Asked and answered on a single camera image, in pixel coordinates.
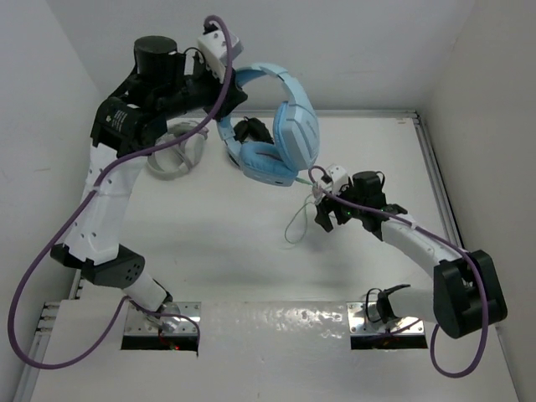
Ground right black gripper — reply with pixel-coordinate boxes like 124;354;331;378
315;178;365;231

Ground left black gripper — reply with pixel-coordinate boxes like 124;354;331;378
153;53;245;122

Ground light blue headphones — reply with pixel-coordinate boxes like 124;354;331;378
217;63;320;187

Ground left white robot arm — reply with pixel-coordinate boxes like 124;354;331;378
50;29;247;312

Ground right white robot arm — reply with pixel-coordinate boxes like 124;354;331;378
312;166;508;338

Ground black headphones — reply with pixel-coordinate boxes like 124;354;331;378
234;116;274;145

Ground grey white headphones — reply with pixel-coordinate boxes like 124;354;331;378
146;121;209;180

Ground white front cover board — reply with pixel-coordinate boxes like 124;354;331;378
33;301;517;401

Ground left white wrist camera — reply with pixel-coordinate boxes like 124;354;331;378
197;29;228;83

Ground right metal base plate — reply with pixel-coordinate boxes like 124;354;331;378
347;301;425;337

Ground metal base plate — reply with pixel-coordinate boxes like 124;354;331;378
347;301;425;337
124;301;200;338

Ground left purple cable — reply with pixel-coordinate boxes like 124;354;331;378
7;14;235;370

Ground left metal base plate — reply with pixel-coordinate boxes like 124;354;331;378
124;301;200;338

